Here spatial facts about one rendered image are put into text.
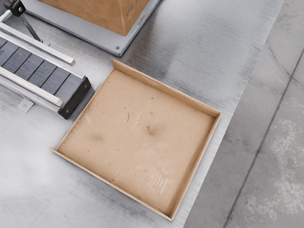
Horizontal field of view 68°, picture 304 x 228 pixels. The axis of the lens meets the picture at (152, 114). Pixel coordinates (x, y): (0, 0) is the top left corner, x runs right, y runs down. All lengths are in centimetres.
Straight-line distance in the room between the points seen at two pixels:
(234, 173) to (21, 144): 115
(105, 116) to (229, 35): 42
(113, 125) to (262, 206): 113
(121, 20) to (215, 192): 109
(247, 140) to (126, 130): 108
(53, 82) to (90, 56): 13
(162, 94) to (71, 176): 29
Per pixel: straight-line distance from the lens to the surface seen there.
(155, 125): 54
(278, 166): 157
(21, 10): 63
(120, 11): 59
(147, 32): 68
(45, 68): 60
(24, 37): 56
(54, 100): 51
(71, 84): 56
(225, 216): 142
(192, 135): 54
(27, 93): 59
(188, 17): 73
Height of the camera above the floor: 135
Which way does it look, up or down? 69 degrees down
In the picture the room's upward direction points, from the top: 3 degrees clockwise
